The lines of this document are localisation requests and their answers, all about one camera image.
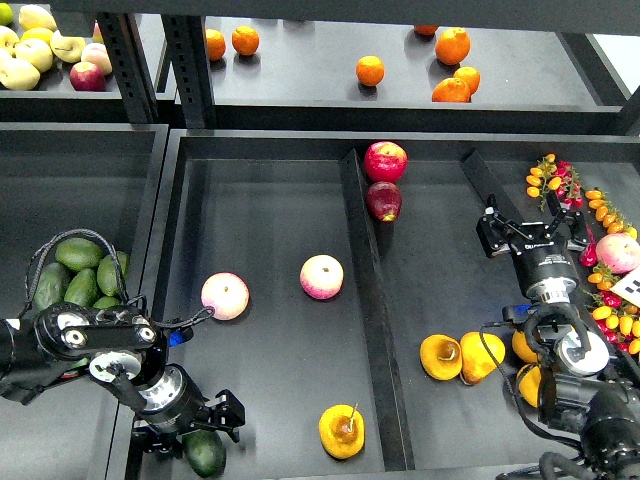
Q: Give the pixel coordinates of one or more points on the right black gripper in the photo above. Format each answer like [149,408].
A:
[543,266]

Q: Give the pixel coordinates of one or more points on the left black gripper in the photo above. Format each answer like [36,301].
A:
[172,404]

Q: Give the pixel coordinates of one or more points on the dark green avocado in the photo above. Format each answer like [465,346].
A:
[205,453]

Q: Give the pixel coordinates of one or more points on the yellow pear with stem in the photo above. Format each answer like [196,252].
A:
[342,431]

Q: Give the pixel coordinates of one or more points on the yellow pear under arm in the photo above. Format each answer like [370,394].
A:
[522,349]

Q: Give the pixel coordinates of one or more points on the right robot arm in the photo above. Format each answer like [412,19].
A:
[588,397]

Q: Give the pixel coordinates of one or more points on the yellow pear stem up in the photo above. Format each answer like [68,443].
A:
[440,356]

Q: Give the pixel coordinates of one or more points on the red cherry tomato cluster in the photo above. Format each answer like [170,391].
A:
[566,185]

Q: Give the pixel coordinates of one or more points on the red chili pepper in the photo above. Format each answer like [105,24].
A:
[588,257]

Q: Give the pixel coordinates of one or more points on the orange cherry tomato cluster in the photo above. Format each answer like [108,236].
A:
[543,177]

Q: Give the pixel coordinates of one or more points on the black tray divider right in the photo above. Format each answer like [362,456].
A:
[488,187]

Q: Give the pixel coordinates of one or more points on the black tray divider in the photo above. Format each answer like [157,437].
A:
[391,421]
[488,187]

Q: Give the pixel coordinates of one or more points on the pink apple right bin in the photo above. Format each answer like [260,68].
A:
[619,252]

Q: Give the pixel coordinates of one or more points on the white marker tag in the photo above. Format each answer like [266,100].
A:
[628,287]

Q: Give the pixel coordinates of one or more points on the mixed cherry tomatoes lower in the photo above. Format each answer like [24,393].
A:
[617,319]

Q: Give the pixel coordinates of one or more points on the pink apple left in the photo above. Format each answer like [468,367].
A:
[225,295]

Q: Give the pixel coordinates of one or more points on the pink apple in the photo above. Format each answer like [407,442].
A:
[321,277]
[225,295]

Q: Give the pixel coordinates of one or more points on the dark red apple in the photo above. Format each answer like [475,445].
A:
[384,201]

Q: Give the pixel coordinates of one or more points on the orange front right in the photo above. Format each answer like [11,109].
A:
[451,89]

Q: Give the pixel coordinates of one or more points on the bright red apple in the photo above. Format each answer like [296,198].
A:
[385,161]

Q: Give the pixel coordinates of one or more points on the orange right small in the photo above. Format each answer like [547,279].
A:
[470,76]

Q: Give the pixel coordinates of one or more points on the black tray divider left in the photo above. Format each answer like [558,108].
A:
[391,421]

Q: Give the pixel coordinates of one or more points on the pink apple centre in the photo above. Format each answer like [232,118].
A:
[321,277]

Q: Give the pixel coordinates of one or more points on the large orange right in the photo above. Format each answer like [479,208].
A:
[453,46]

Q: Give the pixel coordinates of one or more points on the orange centre shelf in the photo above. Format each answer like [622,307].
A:
[370,70]

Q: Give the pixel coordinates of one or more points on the orange at shelf back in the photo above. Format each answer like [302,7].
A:
[425,30]

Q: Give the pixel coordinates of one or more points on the black left tray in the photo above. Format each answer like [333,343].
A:
[57,177]

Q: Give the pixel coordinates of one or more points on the red apple on shelf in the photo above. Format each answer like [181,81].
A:
[88,77]

